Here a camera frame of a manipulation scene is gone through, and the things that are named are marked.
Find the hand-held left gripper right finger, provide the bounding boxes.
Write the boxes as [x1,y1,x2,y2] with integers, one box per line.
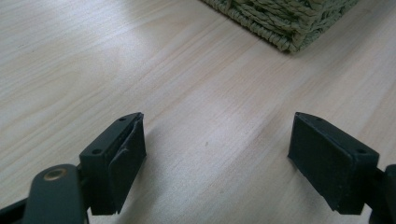
[288,111,381,216]

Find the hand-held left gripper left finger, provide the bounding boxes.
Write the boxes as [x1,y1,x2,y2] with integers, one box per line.
[78,112,148,217]

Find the green woven basket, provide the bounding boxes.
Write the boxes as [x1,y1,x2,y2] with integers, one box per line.
[200,0,361,54]

